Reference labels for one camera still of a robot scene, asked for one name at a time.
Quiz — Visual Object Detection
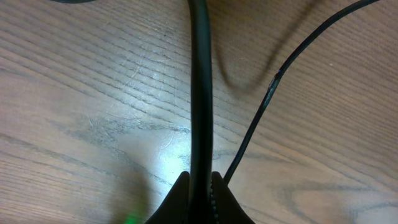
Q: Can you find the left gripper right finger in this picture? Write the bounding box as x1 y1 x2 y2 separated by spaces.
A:
211 172 254 224

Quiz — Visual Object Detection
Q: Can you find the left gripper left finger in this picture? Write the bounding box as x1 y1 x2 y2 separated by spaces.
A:
145 171 190 224

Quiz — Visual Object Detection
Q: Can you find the black usb cable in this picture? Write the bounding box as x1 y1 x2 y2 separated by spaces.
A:
49 0 380 224

